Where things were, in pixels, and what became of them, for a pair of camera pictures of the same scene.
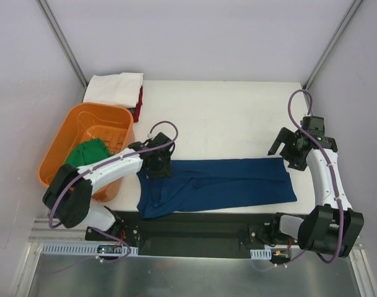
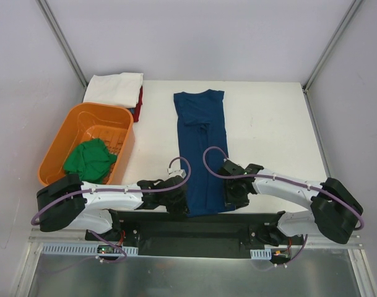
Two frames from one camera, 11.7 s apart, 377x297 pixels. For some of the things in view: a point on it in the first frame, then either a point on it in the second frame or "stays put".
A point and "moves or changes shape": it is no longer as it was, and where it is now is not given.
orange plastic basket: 112,124 stays put
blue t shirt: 199,184 moves or changes shape
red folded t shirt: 137,109 stays put
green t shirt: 87,152 stays put
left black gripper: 159,171 → 178,201
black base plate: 194,233 stays put
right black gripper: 287,145 → 235,196
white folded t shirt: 124,89 stays put
